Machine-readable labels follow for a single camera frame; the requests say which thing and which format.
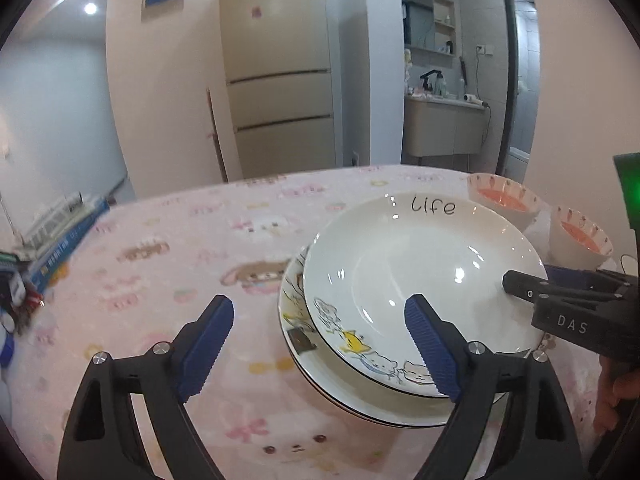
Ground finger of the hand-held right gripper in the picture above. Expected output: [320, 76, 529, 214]
[502, 270, 626, 308]
[545, 266, 640, 292]

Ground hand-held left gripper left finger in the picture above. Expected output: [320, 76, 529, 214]
[57, 294, 236, 480]

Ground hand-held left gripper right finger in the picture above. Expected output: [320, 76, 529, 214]
[404, 294, 592, 480]

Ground pink strawberry print bowl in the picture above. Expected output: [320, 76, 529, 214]
[467, 172, 543, 231]
[549, 204, 613, 271]

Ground large white cartoon plate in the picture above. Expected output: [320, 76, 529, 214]
[282, 330, 508, 429]
[279, 245, 506, 423]

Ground small white cartoon plate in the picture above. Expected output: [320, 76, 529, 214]
[302, 191, 551, 399]

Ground person's right hand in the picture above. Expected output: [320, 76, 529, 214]
[594, 355, 640, 433]

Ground pink cartoon printed tablecloth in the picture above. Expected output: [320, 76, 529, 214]
[0, 164, 616, 480]

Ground beige vanity cabinet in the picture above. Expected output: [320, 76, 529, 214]
[402, 96, 491, 158]

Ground white flat box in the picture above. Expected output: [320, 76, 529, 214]
[22, 191, 86, 251]

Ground thin metal rod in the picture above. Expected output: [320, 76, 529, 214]
[0, 192, 21, 247]

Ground mirror cabinet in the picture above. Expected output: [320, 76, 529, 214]
[405, 0, 457, 56]

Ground beige refrigerator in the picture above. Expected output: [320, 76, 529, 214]
[218, 0, 335, 181]

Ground black power cable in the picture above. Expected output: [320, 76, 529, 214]
[474, 52, 493, 147]

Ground dark door frame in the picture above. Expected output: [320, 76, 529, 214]
[499, 0, 540, 183]

